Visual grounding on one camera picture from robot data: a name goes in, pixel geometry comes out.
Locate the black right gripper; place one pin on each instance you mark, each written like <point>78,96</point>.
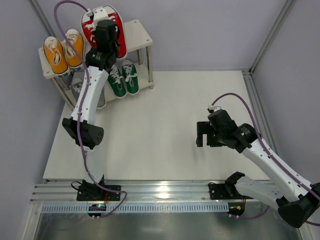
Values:
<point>207,135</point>

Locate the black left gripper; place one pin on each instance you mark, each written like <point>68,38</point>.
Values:
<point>105,43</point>

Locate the red canvas sneaker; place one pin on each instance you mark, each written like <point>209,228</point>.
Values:
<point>87,25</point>
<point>115,17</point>

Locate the orange canvas sneaker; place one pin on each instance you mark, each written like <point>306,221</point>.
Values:
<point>74,49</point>
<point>55,55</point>

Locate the green canvas sneaker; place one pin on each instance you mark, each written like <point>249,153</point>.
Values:
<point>115,80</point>
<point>130,75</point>

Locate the grey canvas sneaker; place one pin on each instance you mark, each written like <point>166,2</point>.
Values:
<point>102,100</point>
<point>76,87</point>

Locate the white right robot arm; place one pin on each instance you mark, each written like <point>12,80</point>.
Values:
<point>294,197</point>

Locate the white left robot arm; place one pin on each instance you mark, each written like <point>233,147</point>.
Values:
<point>81,126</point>

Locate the right controller board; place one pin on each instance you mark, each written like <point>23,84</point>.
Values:
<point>236,210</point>

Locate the controller board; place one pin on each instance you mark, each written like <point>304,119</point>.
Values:
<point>236,210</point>
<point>95,211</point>

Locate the left controller board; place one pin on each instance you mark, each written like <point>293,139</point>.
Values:
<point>95,211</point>

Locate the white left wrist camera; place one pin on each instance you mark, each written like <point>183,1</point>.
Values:
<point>97,14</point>

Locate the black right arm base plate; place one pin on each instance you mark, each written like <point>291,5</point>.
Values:
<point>218,191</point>

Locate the right aluminium frame post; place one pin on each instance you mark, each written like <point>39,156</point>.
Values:
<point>249,74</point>

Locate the aluminium frame post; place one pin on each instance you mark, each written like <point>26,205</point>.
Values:
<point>42,17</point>
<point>249,74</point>

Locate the left aluminium frame post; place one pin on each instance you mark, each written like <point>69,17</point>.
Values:
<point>42,17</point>

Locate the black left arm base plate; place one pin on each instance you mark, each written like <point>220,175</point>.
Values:
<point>91,192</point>

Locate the aluminium mounting rail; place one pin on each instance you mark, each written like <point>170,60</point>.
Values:
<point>60,191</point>

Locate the slotted grey cable duct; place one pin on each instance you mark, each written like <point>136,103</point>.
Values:
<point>139,207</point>

